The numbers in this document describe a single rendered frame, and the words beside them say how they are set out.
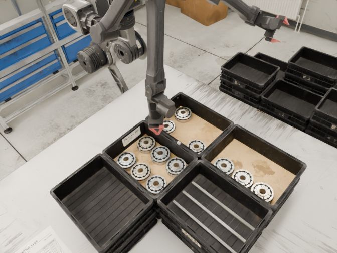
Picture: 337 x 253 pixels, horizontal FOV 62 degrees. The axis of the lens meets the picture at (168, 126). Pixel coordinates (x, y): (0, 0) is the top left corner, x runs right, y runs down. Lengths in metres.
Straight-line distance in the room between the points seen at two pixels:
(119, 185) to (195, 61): 2.39
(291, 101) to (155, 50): 1.69
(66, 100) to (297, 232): 2.62
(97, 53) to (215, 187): 1.27
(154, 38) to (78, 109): 2.20
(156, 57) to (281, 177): 0.84
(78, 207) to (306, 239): 1.07
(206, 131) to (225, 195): 0.40
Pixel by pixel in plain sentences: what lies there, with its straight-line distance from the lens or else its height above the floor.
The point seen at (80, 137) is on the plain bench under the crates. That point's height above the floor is 0.70.
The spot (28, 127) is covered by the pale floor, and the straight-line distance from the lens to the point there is 3.20.
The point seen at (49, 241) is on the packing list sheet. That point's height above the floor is 0.70.
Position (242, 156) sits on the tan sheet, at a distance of 1.51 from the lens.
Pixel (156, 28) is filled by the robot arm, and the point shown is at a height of 1.55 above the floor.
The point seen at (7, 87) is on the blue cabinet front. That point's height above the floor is 0.43.
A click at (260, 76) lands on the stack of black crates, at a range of 2.56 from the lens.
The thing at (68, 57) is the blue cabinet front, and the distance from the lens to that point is 3.25.
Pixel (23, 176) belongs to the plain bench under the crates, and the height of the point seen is 0.70.
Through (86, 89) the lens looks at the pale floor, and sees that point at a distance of 3.38.
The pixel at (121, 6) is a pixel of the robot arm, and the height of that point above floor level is 1.58.
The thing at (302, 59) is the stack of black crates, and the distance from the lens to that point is 2.86.
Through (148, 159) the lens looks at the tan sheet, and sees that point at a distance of 1.50.
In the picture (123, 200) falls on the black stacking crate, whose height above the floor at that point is 0.83.
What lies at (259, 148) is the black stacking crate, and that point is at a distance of 1.52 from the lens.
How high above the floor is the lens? 2.04
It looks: 48 degrees down
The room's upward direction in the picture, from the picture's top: 6 degrees counter-clockwise
